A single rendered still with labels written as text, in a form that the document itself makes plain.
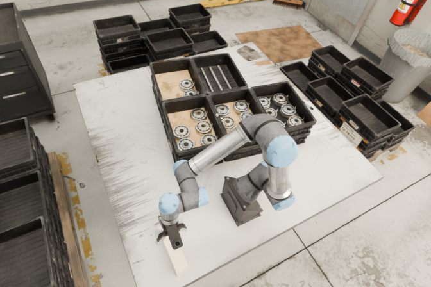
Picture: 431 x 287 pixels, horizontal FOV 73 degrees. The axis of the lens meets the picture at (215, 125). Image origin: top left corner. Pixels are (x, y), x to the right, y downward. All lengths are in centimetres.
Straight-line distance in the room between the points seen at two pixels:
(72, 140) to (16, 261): 129
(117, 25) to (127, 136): 168
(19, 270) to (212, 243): 102
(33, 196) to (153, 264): 104
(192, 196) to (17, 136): 163
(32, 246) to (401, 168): 307
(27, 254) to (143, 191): 70
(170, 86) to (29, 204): 118
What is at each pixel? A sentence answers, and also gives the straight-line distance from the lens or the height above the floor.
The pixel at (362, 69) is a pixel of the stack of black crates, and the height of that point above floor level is 50.
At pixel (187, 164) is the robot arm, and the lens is 122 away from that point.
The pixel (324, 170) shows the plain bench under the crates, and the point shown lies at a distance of 201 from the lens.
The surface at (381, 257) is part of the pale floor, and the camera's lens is 277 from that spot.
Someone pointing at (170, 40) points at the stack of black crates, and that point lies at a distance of 314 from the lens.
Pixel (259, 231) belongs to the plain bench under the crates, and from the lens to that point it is 168.
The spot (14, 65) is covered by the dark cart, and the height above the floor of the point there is 69.
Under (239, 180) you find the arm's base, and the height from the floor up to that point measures 91.
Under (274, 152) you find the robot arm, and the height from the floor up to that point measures 140.
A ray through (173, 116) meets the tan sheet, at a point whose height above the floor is 83.
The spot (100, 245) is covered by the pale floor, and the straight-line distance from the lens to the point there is 242.
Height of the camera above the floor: 223
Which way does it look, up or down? 49 degrees down
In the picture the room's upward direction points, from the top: 8 degrees clockwise
